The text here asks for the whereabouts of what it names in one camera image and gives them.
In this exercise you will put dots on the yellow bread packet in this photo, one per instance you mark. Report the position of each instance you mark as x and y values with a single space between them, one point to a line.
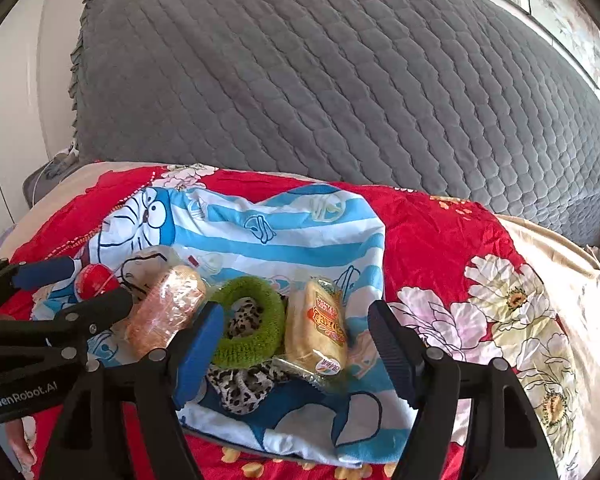
315 330

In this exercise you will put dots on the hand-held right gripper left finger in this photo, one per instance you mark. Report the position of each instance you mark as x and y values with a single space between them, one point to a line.
197 355

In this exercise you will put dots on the orange snack packet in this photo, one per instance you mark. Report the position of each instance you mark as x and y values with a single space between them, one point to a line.
165 310

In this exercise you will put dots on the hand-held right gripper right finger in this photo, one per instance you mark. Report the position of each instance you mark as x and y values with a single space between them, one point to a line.
395 350

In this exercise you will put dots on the red white blue toy egg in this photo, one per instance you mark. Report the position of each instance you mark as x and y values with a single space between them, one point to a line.
97 280

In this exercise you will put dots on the beige sheer scrunchie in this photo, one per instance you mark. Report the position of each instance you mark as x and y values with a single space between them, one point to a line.
147 260

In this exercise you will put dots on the red floral blanket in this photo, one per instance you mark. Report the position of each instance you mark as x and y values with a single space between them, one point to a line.
430 240

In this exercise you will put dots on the grey quilted headboard cover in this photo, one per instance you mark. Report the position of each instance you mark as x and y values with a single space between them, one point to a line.
305 85

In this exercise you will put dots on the grey nightstand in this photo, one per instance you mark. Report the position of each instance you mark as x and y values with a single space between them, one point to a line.
37 182

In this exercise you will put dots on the green knitted scrunchie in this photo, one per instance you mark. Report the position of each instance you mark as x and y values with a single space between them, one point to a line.
240 355

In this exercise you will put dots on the blue striped cartoon cloth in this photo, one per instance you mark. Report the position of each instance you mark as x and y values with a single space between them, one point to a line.
280 230

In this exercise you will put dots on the small items on nightstand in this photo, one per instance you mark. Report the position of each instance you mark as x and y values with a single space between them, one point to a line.
65 155

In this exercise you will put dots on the person's left hand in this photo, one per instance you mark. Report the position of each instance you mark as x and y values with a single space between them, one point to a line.
20 440

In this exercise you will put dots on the leopard print scrunchie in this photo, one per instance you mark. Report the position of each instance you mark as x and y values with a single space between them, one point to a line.
245 387

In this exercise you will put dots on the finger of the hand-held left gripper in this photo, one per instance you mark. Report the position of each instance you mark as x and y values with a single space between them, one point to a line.
95 310
45 271

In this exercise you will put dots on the framed wall picture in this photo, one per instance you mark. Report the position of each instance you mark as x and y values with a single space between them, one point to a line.
565 15

